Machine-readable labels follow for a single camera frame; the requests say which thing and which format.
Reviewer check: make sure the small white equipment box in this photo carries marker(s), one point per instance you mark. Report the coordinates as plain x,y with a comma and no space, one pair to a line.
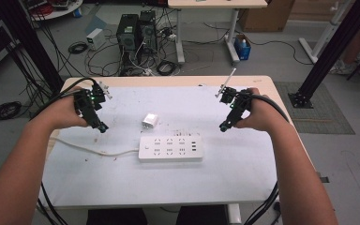
95,38

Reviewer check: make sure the black metal stand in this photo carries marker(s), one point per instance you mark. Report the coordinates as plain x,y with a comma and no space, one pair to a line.
37,47
331,53

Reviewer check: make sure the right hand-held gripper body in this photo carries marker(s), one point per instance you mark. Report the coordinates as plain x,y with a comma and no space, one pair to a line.
238,104

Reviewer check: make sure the cardboard box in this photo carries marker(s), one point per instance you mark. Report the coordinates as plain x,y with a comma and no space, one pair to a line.
267,15

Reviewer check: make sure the person's left hand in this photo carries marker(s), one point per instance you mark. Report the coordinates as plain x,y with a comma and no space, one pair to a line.
64,112

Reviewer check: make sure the white table leg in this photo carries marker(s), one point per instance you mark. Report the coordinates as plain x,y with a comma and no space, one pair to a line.
234,215

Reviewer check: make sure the white table mat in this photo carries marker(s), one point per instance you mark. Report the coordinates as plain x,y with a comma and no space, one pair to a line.
200,181

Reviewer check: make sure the white-legged desk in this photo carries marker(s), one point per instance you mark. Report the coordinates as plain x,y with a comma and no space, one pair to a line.
215,3

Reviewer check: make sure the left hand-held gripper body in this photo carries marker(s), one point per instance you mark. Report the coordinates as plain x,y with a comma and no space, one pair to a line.
89,106

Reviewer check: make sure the white charger plug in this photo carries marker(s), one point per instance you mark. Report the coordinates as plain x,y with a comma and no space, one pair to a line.
150,120

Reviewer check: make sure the round white table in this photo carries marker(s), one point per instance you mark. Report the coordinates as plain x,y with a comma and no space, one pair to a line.
59,9

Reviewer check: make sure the white power strip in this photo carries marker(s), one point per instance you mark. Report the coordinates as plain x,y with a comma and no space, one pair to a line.
172,148

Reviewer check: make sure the grey floor mat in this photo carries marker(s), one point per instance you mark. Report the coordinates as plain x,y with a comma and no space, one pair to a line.
318,115

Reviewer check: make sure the white metal stand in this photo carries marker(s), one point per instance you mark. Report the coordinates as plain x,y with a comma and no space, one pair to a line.
323,37

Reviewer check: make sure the person's right hand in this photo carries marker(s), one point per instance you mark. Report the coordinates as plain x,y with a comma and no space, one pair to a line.
264,115

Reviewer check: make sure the black computer tower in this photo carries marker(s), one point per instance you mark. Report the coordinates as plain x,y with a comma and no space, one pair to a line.
127,33
147,31

